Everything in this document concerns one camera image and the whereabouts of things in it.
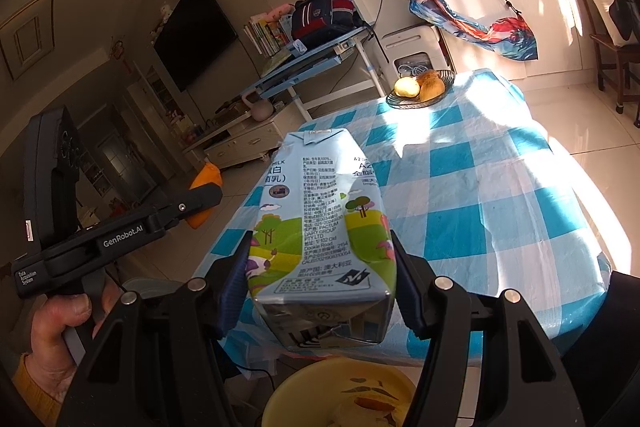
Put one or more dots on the pink plush toy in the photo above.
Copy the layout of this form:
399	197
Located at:
280	13

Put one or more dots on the white air purifier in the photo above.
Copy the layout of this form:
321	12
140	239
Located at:
405	42

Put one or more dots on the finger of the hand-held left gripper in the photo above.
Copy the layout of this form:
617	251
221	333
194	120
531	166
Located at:
185	206

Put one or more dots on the clear plastic packaging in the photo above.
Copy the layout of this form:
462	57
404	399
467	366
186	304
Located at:
320	227

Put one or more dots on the person's left hand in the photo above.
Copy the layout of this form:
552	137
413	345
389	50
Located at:
52	337

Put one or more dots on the blue white study desk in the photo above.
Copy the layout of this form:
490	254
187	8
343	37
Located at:
310	67

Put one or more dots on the person's left forearm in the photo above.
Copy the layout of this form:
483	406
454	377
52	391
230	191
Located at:
35	399

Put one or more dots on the black flat television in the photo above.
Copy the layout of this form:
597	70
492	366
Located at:
195	34

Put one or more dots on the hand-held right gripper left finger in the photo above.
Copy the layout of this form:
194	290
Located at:
235	287

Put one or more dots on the pink kettlebell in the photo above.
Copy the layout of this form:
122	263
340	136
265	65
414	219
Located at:
257	109

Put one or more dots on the black jacket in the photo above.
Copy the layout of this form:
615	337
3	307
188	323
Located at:
627	7

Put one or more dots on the white television stand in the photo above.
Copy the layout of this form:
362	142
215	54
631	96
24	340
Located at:
240	142

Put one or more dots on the row of books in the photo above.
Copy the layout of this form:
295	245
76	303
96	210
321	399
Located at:
265	37

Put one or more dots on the beige framed wall panel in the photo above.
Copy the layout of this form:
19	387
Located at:
25	34

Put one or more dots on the blue checkered tablecloth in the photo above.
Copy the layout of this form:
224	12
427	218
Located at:
450	187

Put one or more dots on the light blue small box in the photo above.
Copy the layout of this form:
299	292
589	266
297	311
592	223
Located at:
297	47

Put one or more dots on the yellow plastic bucket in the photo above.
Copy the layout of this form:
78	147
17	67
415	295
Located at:
300	397

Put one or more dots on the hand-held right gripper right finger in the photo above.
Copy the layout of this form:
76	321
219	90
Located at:
407	289

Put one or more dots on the orange round fruit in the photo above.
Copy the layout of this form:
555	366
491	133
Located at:
431	91

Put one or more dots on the yellow round fruit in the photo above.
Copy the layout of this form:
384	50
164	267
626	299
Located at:
406	88

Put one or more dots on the dark fruit bowl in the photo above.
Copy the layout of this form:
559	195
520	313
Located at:
440	99

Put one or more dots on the wooden chair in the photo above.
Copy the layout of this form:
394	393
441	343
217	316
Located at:
615	41

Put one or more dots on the dark blue red backpack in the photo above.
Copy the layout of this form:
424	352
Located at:
325	17

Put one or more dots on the white display cabinet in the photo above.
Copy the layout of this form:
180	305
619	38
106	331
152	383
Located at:
160	102

